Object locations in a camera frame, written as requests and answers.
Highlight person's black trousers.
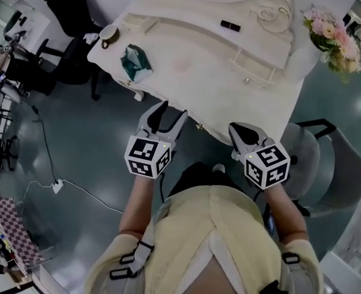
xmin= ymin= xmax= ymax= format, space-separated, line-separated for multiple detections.
xmin=167 ymin=162 xmax=247 ymax=197

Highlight blue device at waist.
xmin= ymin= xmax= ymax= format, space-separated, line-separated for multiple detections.
xmin=266 ymin=212 xmax=277 ymax=236

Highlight pink checkered cloth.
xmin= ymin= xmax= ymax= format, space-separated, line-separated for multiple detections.
xmin=0 ymin=196 xmax=46 ymax=270

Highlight white power strip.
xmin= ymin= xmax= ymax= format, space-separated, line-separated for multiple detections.
xmin=51 ymin=178 xmax=65 ymax=195

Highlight white side table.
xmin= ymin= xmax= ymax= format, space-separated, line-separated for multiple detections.
xmin=319 ymin=251 xmax=361 ymax=294

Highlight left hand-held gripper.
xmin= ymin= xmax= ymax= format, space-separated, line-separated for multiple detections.
xmin=124 ymin=100 xmax=188 ymax=180

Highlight green makeup pouch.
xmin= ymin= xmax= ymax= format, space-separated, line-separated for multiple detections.
xmin=120 ymin=43 xmax=154 ymax=81

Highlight person's right forearm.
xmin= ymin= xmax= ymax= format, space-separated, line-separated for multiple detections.
xmin=262 ymin=182 xmax=308 ymax=245

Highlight black office chair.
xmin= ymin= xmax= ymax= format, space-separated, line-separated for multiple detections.
xmin=13 ymin=37 xmax=102 ymax=101
xmin=42 ymin=0 xmax=108 ymax=38

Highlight white vanity drawer with knob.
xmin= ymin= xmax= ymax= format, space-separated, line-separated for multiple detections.
xmin=228 ymin=48 xmax=278 ymax=89

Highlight person's cream knit top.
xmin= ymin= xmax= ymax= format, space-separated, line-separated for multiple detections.
xmin=84 ymin=184 xmax=325 ymax=294

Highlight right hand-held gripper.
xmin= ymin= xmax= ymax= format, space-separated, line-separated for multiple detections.
xmin=228 ymin=121 xmax=291 ymax=191

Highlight white vase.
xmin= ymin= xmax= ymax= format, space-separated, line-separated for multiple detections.
xmin=285 ymin=45 xmax=319 ymax=83

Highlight person's left forearm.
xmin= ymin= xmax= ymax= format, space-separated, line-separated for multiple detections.
xmin=118 ymin=172 xmax=157 ymax=242

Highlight white desk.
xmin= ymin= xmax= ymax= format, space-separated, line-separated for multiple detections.
xmin=0 ymin=1 xmax=52 ymax=56

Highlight cream round makeup jar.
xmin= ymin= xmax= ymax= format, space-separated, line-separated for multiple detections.
xmin=99 ymin=24 xmax=121 ymax=42

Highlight black lipstick tube makeup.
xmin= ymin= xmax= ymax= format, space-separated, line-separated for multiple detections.
xmin=220 ymin=20 xmax=242 ymax=32

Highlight grey harness strap black buckles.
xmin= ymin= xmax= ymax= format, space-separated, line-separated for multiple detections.
xmin=109 ymin=240 xmax=155 ymax=281

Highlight grey upholstered chair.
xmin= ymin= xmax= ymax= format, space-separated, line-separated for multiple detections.
xmin=286 ymin=118 xmax=361 ymax=217

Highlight pink flower bouquet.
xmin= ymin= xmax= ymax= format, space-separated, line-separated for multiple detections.
xmin=300 ymin=5 xmax=361 ymax=81

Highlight white ornate vanity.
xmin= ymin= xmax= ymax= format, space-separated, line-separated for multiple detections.
xmin=86 ymin=0 xmax=321 ymax=146

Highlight black floor cable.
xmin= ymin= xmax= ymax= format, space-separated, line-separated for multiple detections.
xmin=29 ymin=104 xmax=59 ymax=185

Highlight white floor cable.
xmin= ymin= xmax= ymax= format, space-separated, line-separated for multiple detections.
xmin=20 ymin=179 xmax=125 ymax=214

